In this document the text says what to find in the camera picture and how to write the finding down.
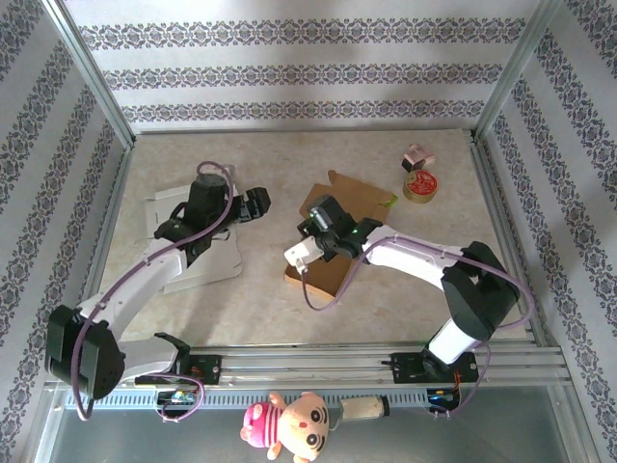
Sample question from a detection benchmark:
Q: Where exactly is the brown cardboard box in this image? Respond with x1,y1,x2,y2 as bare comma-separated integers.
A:
283,169,399,299

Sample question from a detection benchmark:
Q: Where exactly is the white and teal paper box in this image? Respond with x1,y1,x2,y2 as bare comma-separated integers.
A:
143,184,244,296

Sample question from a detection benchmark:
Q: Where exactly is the small pink box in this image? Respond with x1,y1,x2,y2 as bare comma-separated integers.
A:
400,143,437,173

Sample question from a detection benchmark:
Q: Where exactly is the round red gold tin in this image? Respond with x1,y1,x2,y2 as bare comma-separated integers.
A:
402,169,438,204

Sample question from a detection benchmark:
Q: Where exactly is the clear bottle with beige filling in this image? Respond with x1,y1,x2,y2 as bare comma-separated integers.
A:
332,394,390,428

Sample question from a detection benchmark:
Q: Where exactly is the perforated metal strip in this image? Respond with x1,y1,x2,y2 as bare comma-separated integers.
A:
65,388,464,411

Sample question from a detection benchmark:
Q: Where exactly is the small circuit board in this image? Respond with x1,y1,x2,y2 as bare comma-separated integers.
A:
426,387,460,404
156,389,199,406

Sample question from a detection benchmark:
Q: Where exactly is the pink plush doll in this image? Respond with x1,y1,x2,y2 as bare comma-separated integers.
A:
239,390,332,463

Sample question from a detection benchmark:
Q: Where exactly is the aluminium side rail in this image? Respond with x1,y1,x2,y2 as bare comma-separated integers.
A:
67,144,136,351
469,132,555,348

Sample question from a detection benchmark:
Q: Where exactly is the long aluminium base rail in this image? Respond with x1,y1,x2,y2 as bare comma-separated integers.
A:
45,340,573,390

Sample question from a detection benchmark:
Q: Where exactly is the aluminium frame post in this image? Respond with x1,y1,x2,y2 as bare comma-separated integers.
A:
473,0,564,142
40,0,137,149

